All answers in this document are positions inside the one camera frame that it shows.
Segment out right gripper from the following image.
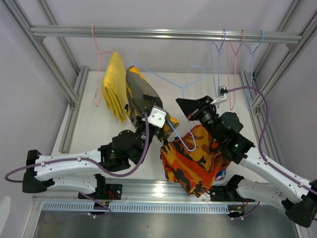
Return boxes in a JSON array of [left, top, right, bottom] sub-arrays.
[[176, 96, 222, 143]]

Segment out blue hanger with camo trousers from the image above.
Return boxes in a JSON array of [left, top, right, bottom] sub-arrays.
[[130, 62, 206, 152]]

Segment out grey yellow camouflage trousers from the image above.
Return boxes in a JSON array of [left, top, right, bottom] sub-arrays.
[[125, 66, 179, 143]]

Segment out orange brown camouflage trousers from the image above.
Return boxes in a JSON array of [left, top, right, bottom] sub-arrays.
[[160, 125, 231, 198]]

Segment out blue hanger with orange trousers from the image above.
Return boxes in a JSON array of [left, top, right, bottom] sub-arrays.
[[209, 29, 226, 100]]

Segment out blue white patterned trousers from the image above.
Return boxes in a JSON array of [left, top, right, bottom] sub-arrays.
[[215, 169, 226, 180]]

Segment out pink wire hanger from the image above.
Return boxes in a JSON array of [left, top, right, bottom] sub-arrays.
[[91, 25, 115, 107]]

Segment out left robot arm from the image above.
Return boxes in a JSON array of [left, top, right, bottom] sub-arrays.
[[22, 117, 159, 199]]

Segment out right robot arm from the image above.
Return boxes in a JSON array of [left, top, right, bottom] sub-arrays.
[[176, 96, 317, 228]]

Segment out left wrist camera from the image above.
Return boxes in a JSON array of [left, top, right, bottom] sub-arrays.
[[148, 106, 167, 128]]

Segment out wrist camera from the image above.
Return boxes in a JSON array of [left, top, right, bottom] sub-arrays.
[[148, 106, 167, 128], [212, 86, 228, 105]]

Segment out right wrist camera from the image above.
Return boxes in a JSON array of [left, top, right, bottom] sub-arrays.
[[212, 86, 228, 105]]

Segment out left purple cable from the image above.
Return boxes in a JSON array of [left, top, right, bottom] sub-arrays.
[[4, 112, 150, 184]]

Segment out right aluminium frame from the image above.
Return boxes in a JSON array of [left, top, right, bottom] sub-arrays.
[[240, 0, 317, 161]]

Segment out aluminium frame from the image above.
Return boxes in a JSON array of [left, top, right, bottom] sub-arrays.
[[240, 0, 317, 161], [1, 0, 89, 153]]

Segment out aluminium hanging rail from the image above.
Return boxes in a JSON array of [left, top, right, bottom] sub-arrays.
[[31, 25, 303, 45]]

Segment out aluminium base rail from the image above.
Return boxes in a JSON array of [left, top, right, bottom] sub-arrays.
[[31, 179, 302, 204]]

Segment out left aluminium frame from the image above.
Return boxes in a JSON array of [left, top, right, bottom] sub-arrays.
[[1, 0, 89, 153]]

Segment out white slotted cable duct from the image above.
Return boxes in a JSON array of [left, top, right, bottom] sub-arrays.
[[42, 201, 229, 214]]

